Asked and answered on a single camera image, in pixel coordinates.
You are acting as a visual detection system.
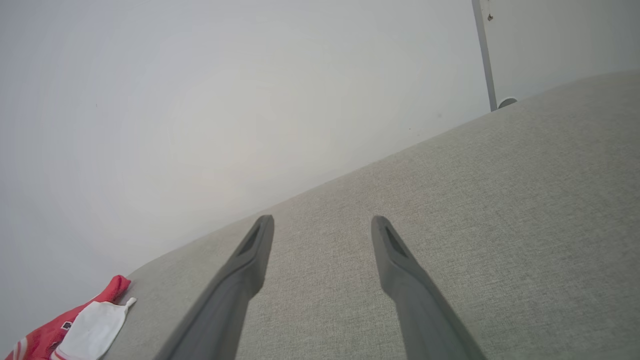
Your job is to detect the red cloth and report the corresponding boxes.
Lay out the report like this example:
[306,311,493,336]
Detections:
[0,274,137,360]

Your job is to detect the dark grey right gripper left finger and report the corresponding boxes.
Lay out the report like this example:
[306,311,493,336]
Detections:
[154,215,275,360]

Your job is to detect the grey door edge strip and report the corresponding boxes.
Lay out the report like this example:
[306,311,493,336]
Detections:
[471,0,499,112]

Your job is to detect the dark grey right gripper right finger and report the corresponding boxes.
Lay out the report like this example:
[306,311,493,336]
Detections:
[370,215,488,360]

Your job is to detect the grey fabric sofa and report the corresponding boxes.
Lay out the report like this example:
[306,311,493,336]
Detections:
[102,71,640,360]

